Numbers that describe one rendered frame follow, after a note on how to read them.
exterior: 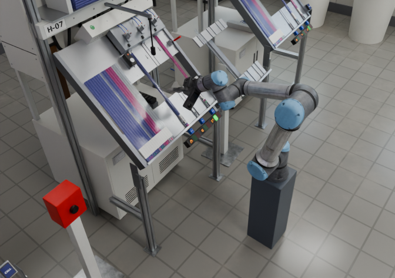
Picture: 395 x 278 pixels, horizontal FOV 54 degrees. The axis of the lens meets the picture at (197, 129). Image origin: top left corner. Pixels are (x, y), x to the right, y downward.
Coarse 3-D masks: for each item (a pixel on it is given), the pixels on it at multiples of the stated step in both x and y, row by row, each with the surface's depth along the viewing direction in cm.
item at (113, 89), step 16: (96, 80) 194; (112, 80) 199; (128, 80) 205; (96, 96) 191; (112, 96) 196; (128, 96) 202; (112, 112) 194; (128, 112) 199; (144, 112) 204; (128, 128) 196; (144, 128) 201; (160, 128) 207; (144, 144) 198; (160, 144) 204
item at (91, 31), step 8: (136, 0) 216; (144, 0) 219; (136, 8) 214; (144, 8) 217; (104, 16) 200; (112, 16) 203; (120, 16) 206; (128, 16) 209; (88, 24) 193; (96, 24) 196; (104, 24) 199; (112, 24) 202; (80, 32) 196; (88, 32) 192; (96, 32) 195; (104, 32) 200; (88, 40) 195
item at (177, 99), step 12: (180, 96) 223; (204, 96) 233; (156, 108) 211; (168, 108) 215; (180, 108) 220; (192, 108) 225; (204, 108) 230; (168, 120) 213; (180, 120) 217; (192, 120) 222; (132, 144) 196
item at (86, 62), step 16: (160, 32) 229; (64, 48) 191; (80, 48) 196; (96, 48) 201; (112, 48) 207; (144, 48) 218; (160, 48) 225; (80, 64) 193; (96, 64) 198; (112, 64) 204; (144, 64) 215; (80, 80) 190
